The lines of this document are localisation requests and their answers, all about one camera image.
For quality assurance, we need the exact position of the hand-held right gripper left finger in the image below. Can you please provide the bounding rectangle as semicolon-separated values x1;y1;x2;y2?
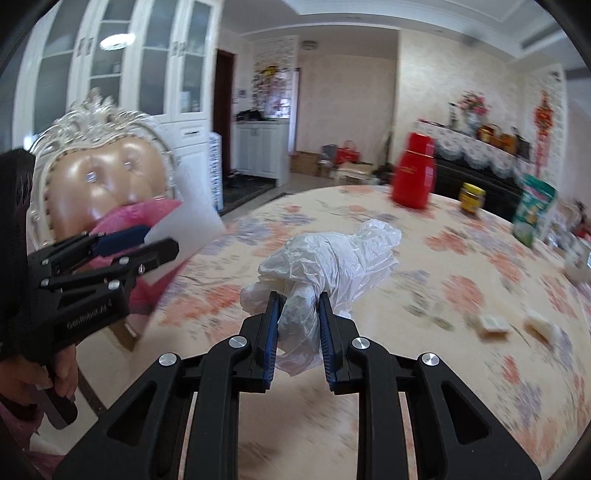
53;291;288;480

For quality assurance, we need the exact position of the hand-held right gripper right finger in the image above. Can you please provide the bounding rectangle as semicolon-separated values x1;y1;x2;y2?
318;292;541;480

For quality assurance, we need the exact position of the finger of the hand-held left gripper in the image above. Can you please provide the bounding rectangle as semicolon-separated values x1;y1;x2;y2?
28;224;152;278
39;237;181;301

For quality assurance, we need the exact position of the white paper bag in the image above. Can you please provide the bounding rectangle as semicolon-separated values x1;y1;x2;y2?
143;161;227;287

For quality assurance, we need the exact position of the clear plastic bag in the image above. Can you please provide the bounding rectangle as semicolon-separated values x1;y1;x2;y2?
240;219;402;377

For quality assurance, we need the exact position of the person's left hand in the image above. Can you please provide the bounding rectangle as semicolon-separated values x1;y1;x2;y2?
0;344;79;416

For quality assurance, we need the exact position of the pink plastic bag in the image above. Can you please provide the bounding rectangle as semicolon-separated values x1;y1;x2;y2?
88;198;185;330

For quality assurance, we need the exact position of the ornate white leather chair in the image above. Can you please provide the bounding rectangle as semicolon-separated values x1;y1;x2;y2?
25;88;178;352

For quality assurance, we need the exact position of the blue and white carton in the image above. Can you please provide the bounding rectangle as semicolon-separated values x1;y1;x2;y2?
208;133;225;208

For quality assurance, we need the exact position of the low white cabinet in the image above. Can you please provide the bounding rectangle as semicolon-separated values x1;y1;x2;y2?
233;121;291;188

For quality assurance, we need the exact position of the dark wooden door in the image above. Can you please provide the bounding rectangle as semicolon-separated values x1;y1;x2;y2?
213;48;238;181

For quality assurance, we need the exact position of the small white packet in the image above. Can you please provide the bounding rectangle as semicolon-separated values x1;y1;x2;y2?
524;309;561;344
478;315;511;340

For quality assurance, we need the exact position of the white glass-door cabinet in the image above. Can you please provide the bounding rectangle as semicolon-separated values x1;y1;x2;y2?
14;0;218;213

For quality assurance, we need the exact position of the cardboard box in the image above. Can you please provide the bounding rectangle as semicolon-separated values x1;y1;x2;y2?
291;151;319;176

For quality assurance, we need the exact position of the red thermos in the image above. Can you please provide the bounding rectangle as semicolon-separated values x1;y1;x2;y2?
392;131;438;210

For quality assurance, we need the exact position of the red gift bag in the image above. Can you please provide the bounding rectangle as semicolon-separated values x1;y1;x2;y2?
335;141;361;163

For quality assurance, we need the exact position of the yellow-lid glass jar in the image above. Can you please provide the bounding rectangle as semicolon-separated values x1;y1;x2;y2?
458;182;486;217

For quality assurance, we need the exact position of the dark sideboard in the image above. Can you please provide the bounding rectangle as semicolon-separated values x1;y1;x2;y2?
434;154;525;222

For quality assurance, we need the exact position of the white lace cloth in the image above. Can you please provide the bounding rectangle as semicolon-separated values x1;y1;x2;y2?
416;119;532;169

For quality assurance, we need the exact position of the green snack bag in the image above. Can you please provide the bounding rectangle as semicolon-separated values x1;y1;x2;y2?
513;174;558;247

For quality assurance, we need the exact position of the white floral teapot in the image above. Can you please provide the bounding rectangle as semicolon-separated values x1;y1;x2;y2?
564;240;591;284

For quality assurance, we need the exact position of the vase of pink flowers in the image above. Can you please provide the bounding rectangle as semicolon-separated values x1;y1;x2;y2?
457;90;491;136

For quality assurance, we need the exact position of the red knot wall decoration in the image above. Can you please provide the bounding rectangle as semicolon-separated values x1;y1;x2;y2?
534;90;555;178

